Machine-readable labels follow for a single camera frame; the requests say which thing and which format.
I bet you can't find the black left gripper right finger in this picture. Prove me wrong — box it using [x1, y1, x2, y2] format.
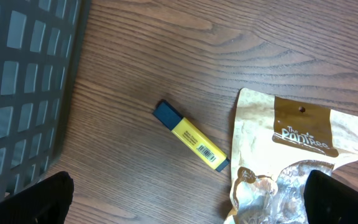
[304, 170, 358, 224]

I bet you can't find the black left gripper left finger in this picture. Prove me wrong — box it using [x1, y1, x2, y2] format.
[0, 171, 74, 224]

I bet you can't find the brown white snack pouch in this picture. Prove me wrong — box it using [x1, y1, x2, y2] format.
[226, 88, 358, 223]

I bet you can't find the grey plastic mesh basket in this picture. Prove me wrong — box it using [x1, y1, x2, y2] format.
[0, 0, 91, 202]

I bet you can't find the yellow glue stick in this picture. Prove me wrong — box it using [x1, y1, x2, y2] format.
[153, 100, 230, 172]

